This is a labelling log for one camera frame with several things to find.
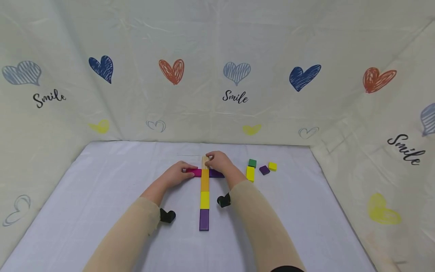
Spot person's right hand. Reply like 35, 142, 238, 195
205, 151, 239, 180

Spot person's left hand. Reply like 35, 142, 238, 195
162, 161, 199, 190

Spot person's left forearm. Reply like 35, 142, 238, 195
83, 181, 170, 272

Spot person's right forearm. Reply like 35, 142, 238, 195
224, 170, 306, 272

